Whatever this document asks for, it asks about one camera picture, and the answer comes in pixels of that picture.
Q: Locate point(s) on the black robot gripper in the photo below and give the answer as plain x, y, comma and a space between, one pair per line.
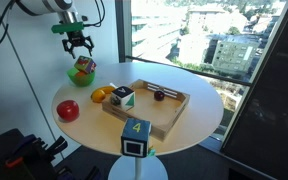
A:
77, 39

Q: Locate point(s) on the colourful soft fabric cube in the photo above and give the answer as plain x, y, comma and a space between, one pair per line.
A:
85, 64

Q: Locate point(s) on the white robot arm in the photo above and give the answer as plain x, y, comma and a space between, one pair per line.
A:
65, 9

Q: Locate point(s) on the orange fruit in bowl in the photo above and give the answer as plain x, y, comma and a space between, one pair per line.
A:
80, 74

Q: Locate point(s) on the green plastic bowl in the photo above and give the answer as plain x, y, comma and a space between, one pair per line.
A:
80, 81

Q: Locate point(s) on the yellow toy banana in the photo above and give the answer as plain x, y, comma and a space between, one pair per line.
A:
106, 89

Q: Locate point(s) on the orange toy fruit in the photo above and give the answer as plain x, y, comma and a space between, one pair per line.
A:
98, 96

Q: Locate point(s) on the red toy apple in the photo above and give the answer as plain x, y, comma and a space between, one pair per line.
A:
68, 110

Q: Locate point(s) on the round white table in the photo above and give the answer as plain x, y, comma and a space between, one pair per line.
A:
101, 131

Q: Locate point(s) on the black white green soft cube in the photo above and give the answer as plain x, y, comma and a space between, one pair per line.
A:
123, 97

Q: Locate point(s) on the dark red plum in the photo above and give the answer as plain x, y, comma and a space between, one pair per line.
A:
159, 95

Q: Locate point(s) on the wooden tray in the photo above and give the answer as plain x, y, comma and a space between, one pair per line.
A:
162, 114

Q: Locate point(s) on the blue soft cube number four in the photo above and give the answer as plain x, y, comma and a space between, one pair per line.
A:
135, 137

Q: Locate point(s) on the black clamp tool pile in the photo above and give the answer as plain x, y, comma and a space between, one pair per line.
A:
30, 158

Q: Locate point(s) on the black monitor panel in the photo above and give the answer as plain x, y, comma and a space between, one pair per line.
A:
259, 138

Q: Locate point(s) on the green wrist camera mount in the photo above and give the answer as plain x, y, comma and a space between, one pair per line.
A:
70, 27

